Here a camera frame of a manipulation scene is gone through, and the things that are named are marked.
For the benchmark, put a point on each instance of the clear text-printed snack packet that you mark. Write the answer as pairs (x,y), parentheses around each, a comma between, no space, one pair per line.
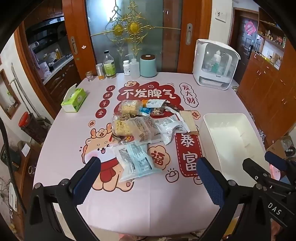
(143,131)

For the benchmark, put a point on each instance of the white pill bottle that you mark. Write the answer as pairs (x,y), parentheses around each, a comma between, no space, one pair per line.
(126,67)

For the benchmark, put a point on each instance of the frosted glass sliding door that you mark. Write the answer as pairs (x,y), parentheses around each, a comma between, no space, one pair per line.
(131,58)

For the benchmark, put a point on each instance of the pink plastic stool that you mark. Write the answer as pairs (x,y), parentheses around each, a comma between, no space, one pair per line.
(275,172)

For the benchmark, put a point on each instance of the red lid dark jar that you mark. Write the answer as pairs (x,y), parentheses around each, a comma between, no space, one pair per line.
(26,119)

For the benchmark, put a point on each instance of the yellow bottle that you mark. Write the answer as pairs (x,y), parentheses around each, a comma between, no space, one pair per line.
(57,53)

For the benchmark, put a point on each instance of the wooden picture frame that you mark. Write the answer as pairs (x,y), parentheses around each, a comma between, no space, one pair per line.
(9,97)

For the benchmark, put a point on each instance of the clear yellow cracker packet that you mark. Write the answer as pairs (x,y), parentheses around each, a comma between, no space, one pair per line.
(130,107)

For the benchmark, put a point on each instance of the white squeeze bottle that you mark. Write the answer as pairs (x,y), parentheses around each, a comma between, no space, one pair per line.
(135,69)

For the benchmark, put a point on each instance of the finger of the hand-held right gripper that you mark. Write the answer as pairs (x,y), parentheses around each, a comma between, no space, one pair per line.
(276,161)
(254,170)

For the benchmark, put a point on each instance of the small blue snack packet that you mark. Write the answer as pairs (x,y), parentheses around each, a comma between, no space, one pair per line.
(145,111)

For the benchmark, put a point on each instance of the long tan snack packet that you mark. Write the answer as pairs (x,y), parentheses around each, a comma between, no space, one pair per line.
(188,120)

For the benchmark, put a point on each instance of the white teal bottle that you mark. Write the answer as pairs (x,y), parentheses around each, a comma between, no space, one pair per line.
(216,63)

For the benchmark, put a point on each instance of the clear nut mix packet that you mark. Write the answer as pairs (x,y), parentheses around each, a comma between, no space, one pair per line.
(157,111)

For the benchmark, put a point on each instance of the pink door sign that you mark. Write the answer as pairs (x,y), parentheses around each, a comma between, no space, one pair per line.
(250,27)

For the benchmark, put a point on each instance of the large light blue snack packet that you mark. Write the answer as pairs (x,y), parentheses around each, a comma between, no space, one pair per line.
(136,164)

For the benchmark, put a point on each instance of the glass bottle green label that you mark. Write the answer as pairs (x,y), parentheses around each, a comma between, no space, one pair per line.
(108,66)

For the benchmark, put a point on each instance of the teal canister brown lid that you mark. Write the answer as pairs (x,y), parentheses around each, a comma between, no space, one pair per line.
(148,66)

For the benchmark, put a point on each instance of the metal can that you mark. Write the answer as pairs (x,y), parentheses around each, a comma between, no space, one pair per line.
(100,71)

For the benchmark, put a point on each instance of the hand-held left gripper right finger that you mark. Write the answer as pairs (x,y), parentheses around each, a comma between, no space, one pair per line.
(209,180)

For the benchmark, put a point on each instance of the small glass jar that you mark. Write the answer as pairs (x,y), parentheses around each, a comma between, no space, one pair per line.
(89,77)

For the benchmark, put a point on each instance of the cardboard box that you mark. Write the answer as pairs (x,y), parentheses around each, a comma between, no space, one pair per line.
(277,144)

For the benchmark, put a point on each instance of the dark entry door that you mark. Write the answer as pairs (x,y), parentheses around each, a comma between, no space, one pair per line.
(242,46)

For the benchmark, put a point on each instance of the wooden cabinet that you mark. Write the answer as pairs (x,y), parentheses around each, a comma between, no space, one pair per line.
(266,92)

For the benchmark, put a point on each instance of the dark brown snack packet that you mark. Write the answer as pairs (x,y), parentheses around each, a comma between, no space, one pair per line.
(172,108)

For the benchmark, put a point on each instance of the white light switch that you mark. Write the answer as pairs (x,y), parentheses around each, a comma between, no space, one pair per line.
(220,14)

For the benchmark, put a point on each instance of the white storage box clear door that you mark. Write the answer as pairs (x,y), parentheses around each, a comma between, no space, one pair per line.
(201,60)

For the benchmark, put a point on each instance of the green tissue box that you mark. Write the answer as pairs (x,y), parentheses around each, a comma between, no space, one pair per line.
(74,99)

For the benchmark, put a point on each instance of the white orange snack packet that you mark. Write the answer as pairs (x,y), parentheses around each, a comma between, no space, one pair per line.
(155,103)

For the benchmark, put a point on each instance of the white plastic bin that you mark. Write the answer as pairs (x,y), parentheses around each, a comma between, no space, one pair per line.
(231,143)

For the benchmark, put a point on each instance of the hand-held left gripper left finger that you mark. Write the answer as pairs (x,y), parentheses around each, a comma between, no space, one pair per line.
(87,180)

